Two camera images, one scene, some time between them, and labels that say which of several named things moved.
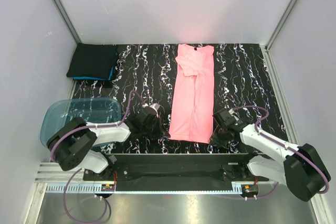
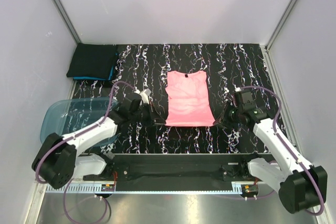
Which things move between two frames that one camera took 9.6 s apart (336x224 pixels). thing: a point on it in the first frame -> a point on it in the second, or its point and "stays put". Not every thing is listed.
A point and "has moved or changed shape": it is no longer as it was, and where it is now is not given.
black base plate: [213, 167] stays put
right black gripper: [214, 139] -> [222, 121]
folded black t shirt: [92, 60] stays put
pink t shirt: [192, 115] has moved or changed shape
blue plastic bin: [101, 109] stays put
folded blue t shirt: [96, 78] stays put
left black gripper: [161, 132] -> [153, 118]
